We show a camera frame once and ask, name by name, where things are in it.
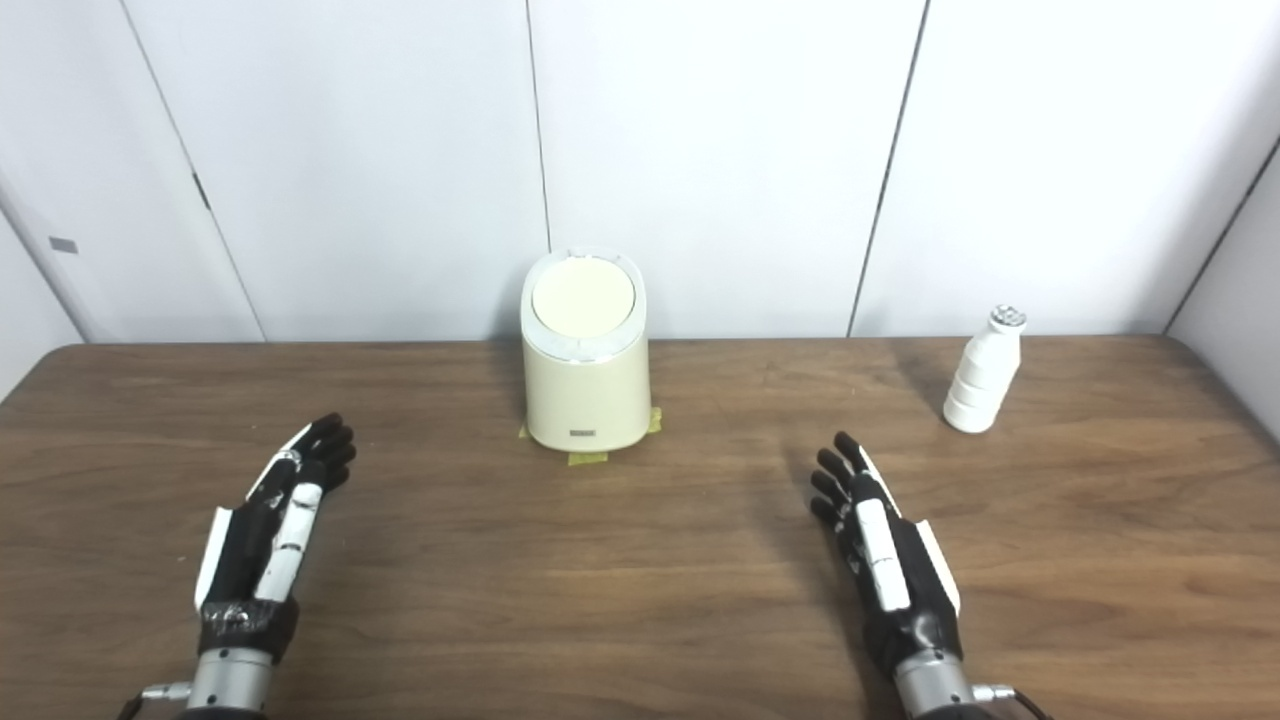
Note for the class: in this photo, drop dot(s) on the grey wall label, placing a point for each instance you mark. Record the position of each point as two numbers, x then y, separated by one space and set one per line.
63 245

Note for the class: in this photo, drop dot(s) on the cream round bin lid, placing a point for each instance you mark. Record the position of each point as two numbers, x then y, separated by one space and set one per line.
583 298

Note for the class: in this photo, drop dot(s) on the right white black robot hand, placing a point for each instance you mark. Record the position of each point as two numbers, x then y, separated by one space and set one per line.
905 580

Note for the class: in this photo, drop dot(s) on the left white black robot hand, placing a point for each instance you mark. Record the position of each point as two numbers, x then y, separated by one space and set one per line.
245 545

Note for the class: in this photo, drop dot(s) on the black wall panel hinge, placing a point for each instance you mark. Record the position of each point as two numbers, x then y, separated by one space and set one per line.
201 190

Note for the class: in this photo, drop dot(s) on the small white plastic bottle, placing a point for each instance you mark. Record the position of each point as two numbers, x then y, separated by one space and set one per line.
982 385

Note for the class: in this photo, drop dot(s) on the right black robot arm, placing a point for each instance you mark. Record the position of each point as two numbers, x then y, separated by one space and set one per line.
935 690

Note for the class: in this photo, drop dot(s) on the cream-colored bin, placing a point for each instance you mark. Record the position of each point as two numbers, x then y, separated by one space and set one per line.
585 395

